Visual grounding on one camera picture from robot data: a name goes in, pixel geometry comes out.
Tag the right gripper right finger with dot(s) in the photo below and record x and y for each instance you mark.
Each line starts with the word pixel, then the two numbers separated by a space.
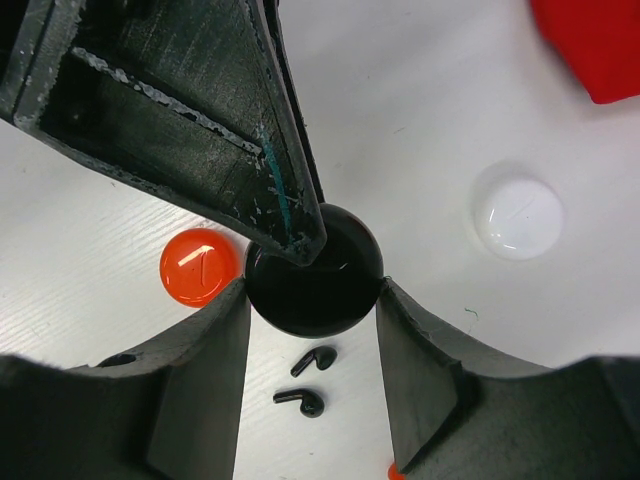
pixel 430 370

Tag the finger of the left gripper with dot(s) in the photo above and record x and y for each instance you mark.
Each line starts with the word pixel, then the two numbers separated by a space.
pixel 189 101

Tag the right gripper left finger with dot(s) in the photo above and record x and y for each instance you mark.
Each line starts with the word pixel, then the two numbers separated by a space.
pixel 169 408

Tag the black earbud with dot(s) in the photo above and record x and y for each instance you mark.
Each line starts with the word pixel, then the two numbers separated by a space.
pixel 311 404
pixel 322 356

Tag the black earbud charging case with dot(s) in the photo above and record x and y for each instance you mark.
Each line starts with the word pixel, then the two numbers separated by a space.
pixel 330 295

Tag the white earbud charging case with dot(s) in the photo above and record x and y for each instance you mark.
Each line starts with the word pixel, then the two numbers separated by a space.
pixel 517 217

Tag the orange earbud charging case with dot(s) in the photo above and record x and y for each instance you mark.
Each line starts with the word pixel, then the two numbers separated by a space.
pixel 197 264

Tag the orange earbud right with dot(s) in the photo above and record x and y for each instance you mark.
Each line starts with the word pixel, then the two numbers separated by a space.
pixel 394 474

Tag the red cloth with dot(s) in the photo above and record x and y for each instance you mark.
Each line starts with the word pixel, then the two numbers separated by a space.
pixel 598 41

